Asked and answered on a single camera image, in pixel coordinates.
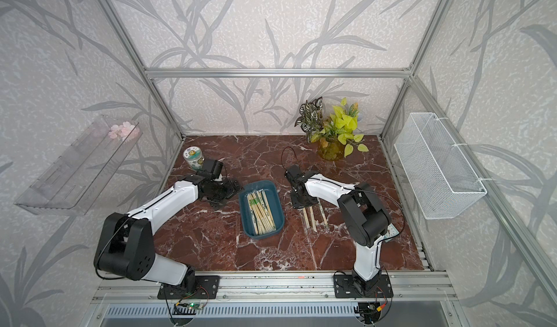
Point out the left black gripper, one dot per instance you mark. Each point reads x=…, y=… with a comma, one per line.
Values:
x=231, y=191

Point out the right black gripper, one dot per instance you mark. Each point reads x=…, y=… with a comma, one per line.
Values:
x=295, y=204

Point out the chopstick pair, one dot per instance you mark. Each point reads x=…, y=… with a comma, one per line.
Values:
x=323, y=215
x=312, y=218
x=305, y=217

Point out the teal storage box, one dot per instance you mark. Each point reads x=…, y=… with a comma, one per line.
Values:
x=274, y=201

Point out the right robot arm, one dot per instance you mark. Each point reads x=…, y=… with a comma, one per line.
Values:
x=364, y=214

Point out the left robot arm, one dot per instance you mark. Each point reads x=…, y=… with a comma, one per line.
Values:
x=126, y=246

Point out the small printed tin can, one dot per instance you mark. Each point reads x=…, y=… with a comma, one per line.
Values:
x=194, y=157

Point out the potted green plant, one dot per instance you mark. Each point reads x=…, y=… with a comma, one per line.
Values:
x=337, y=135

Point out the small teal alarm clock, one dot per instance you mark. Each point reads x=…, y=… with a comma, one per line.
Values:
x=392, y=232

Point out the pink flower decoration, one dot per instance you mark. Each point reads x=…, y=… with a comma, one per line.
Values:
x=124, y=131

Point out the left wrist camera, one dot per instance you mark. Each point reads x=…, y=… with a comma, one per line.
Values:
x=211, y=169

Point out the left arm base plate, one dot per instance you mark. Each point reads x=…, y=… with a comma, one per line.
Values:
x=194, y=287

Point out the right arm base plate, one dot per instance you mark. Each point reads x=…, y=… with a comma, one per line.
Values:
x=353, y=286

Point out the aluminium front rail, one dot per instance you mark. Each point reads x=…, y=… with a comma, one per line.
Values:
x=287, y=286

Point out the clear acrylic wall shelf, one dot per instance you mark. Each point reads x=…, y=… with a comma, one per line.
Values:
x=72, y=184

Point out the white wire mesh basket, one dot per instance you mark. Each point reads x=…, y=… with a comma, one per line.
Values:
x=442, y=179

